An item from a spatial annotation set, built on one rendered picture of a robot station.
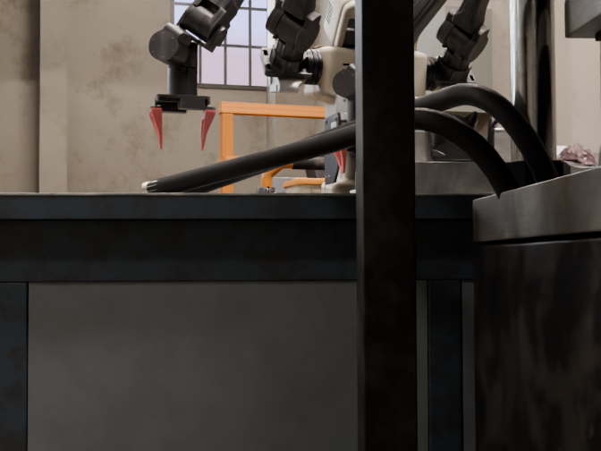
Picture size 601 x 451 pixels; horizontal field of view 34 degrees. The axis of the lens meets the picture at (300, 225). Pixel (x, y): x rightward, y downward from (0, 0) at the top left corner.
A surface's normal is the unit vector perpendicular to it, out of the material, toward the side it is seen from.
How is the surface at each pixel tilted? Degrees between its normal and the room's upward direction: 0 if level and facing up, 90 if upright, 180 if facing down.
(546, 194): 90
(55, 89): 90
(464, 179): 90
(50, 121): 90
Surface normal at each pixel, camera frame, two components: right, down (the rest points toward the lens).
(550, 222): -1.00, 0.00
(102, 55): 0.29, -0.04
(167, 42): -0.26, -0.04
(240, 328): 0.07, -0.04
